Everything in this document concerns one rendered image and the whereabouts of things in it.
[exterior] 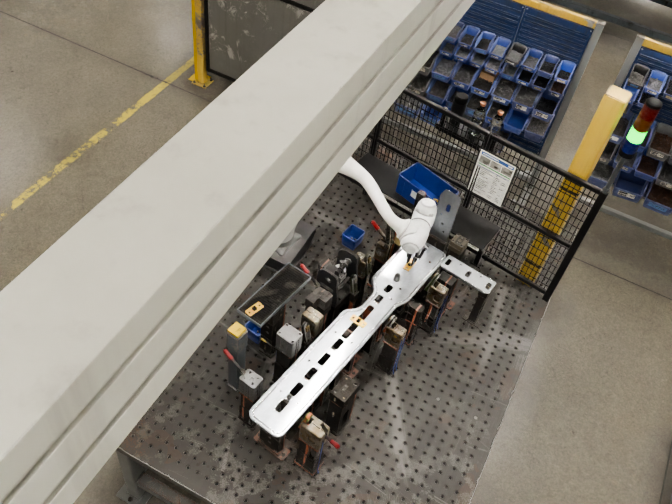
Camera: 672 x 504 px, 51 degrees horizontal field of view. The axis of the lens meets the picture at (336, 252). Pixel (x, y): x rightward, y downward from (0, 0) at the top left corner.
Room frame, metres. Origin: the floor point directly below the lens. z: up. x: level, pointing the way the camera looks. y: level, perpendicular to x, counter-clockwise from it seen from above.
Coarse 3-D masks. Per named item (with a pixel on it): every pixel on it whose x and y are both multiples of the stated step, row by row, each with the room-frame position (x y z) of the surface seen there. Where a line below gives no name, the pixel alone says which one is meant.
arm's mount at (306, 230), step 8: (304, 224) 2.72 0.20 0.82; (296, 232) 2.66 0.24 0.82; (304, 232) 2.67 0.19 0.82; (312, 232) 2.68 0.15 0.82; (304, 240) 2.61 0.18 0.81; (312, 240) 2.71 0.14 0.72; (296, 248) 2.55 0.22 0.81; (304, 248) 2.61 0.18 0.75; (272, 256) 2.47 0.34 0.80; (280, 256) 2.47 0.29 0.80; (288, 256) 2.48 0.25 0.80; (296, 256) 2.52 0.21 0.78; (264, 264) 2.47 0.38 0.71; (272, 264) 2.46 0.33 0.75; (280, 264) 2.44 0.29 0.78; (296, 264) 2.52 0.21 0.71
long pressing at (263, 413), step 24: (384, 264) 2.37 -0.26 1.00; (432, 264) 2.43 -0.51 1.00; (384, 288) 2.22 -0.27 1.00; (408, 288) 2.24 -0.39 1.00; (360, 312) 2.04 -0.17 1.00; (384, 312) 2.07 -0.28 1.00; (336, 336) 1.88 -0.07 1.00; (360, 336) 1.91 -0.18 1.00; (312, 360) 1.73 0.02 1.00; (336, 360) 1.75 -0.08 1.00; (288, 384) 1.59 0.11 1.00; (312, 384) 1.61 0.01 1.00; (264, 408) 1.45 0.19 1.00; (288, 408) 1.47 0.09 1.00
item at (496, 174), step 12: (480, 156) 2.87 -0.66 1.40; (492, 156) 2.84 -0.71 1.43; (480, 168) 2.86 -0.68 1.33; (492, 168) 2.83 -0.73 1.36; (504, 168) 2.80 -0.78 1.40; (516, 168) 2.77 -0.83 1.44; (468, 180) 2.88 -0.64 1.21; (480, 180) 2.85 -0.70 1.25; (492, 180) 2.82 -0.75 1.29; (504, 180) 2.79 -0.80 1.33; (480, 192) 2.84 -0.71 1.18; (492, 192) 2.81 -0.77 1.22; (504, 192) 2.78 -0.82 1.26
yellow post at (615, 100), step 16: (608, 96) 2.68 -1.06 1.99; (624, 96) 2.70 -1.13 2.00; (608, 112) 2.67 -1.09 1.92; (592, 128) 2.68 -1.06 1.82; (608, 128) 2.65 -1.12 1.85; (592, 144) 2.67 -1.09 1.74; (576, 160) 2.69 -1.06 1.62; (592, 160) 2.66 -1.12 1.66; (560, 192) 2.69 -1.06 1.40; (576, 192) 2.65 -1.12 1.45; (560, 208) 2.67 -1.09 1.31; (560, 224) 2.65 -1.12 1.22; (544, 240) 2.67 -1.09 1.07; (528, 272) 2.67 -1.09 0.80
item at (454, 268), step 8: (448, 256) 2.50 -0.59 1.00; (440, 264) 2.44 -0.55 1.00; (456, 264) 2.46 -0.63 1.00; (464, 264) 2.46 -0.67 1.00; (456, 272) 2.40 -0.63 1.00; (464, 272) 2.41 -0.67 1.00; (472, 272) 2.42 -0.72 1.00; (464, 280) 2.36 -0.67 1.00; (472, 280) 2.36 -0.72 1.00; (480, 280) 2.37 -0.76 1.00; (488, 280) 2.38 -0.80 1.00; (480, 288) 2.32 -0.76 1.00
